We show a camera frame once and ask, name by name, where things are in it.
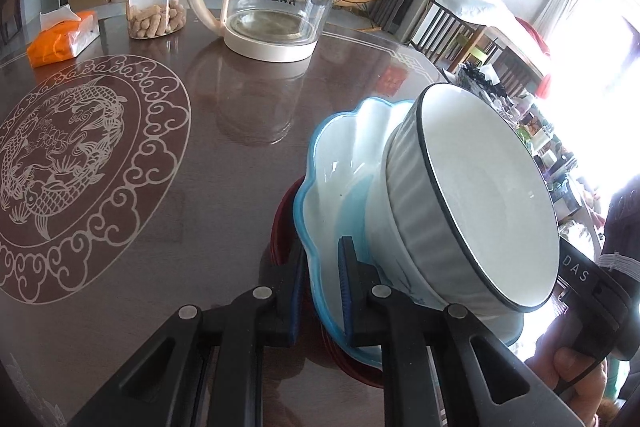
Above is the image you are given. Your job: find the person's right hand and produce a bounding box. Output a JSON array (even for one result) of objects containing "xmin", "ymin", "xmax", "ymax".
[{"xmin": 522, "ymin": 332, "xmax": 611, "ymax": 427}]

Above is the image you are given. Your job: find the dark cloth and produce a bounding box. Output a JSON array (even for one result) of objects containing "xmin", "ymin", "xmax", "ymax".
[{"xmin": 597, "ymin": 179, "xmax": 640, "ymax": 270}]

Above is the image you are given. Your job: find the orange tissue pack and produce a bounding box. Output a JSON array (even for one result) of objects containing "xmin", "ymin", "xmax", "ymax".
[{"xmin": 26, "ymin": 5, "xmax": 100, "ymax": 68}]

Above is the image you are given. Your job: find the white bowl blue floral print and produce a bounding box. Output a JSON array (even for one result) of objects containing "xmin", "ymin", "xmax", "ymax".
[{"xmin": 364, "ymin": 157, "xmax": 501, "ymax": 315}]

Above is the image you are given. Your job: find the white ribbed bowl black rim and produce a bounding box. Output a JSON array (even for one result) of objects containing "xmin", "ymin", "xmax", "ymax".
[{"xmin": 384, "ymin": 82, "xmax": 561, "ymax": 314}]

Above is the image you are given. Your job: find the basket of cosmetic bottles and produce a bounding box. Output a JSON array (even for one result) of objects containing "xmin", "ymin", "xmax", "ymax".
[{"xmin": 500, "ymin": 92, "xmax": 586, "ymax": 218}]

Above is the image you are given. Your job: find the dark wooden slatted chair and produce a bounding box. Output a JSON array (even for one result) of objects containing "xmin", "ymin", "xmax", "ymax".
[{"xmin": 410, "ymin": 0, "xmax": 476, "ymax": 65}]

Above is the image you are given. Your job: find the red cloth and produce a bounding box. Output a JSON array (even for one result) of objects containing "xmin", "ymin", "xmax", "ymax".
[{"xmin": 517, "ymin": 19, "xmax": 556, "ymax": 100}]

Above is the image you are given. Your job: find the scalloped blue white bowl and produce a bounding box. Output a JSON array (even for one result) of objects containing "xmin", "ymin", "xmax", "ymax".
[{"xmin": 292, "ymin": 97, "xmax": 526, "ymax": 370}]

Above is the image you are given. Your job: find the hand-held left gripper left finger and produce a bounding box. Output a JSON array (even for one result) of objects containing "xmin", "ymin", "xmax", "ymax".
[{"xmin": 67, "ymin": 237, "xmax": 311, "ymax": 427}]

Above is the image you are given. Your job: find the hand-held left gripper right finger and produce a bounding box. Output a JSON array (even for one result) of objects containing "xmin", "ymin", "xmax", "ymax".
[{"xmin": 337, "ymin": 234, "xmax": 596, "ymax": 427}]

